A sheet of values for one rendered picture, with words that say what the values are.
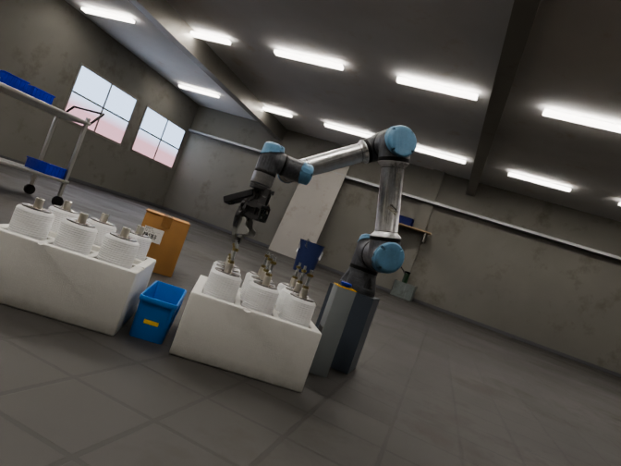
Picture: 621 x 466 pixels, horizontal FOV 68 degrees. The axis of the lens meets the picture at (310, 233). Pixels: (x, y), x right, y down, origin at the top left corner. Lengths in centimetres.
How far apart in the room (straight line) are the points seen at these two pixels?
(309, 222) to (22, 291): 1063
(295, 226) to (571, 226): 656
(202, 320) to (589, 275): 1133
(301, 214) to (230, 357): 1065
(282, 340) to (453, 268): 1058
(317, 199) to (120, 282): 1082
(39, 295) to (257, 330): 57
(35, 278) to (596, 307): 1168
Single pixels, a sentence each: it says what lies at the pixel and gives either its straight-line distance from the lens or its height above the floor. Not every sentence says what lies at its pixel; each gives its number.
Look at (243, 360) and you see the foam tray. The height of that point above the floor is 4.
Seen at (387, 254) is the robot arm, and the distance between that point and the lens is 167.
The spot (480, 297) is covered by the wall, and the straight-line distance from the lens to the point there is 1182.
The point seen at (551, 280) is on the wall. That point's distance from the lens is 1204.
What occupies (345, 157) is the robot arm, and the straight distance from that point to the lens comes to 178.
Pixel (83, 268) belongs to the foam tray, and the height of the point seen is 15.
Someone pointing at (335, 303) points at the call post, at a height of 25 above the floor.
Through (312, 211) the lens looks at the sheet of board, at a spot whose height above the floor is 131.
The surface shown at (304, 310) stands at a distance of 136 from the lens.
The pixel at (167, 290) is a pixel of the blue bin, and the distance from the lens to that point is 166.
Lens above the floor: 40
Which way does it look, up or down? 2 degrees up
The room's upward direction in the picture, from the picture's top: 20 degrees clockwise
